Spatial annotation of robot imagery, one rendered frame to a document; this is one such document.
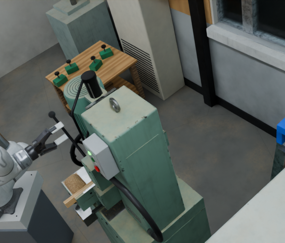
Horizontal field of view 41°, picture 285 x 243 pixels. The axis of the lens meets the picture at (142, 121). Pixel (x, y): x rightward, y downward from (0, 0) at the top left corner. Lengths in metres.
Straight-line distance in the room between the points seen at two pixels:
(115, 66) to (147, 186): 1.92
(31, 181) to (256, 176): 1.63
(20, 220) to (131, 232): 0.74
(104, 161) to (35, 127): 2.62
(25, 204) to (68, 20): 2.10
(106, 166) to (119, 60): 2.10
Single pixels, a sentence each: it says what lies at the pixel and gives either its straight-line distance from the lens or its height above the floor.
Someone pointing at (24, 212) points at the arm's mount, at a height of 0.68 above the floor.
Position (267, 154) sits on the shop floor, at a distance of 3.17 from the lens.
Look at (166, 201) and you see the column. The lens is 1.79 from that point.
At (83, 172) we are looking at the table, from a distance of 2.14.
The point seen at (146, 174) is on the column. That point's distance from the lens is 1.57.
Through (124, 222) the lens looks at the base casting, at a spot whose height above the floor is 0.80.
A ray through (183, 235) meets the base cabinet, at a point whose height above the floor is 0.63.
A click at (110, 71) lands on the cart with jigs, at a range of 3.36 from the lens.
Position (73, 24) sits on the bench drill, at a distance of 3.95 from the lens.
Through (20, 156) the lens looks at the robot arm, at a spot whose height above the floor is 1.25.
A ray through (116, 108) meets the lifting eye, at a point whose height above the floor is 1.54.
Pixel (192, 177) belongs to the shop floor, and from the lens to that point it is 3.06.
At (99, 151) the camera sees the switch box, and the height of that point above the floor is 1.48.
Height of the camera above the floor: 2.48
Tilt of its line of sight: 44 degrees down
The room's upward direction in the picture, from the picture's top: 18 degrees counter-clockwise
